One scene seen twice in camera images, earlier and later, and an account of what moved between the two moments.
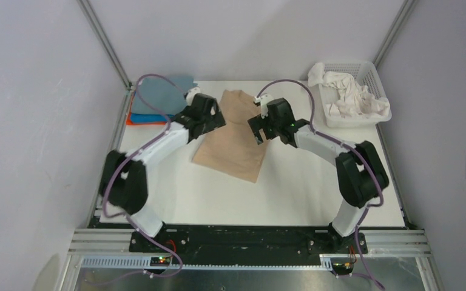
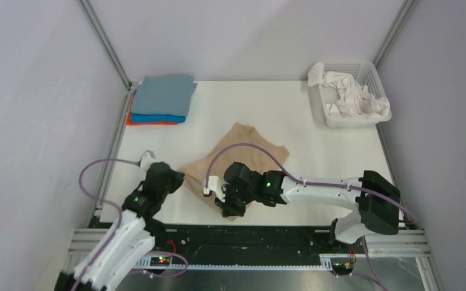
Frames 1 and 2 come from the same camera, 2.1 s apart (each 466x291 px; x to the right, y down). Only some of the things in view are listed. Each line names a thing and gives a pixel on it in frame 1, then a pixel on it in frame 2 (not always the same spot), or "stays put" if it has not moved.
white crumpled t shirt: (355, 100) stays put
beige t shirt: (233, 148) -> (194, 176)
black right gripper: (256, 123) -> (228, 209)
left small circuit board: (159, 261) stays put
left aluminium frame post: (105, 43) stays put
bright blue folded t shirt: (149, 117) stays put
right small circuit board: (343, 268) stays put
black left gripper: (215, 120) -> (177, 178)
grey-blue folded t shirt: (161, 95) stays put
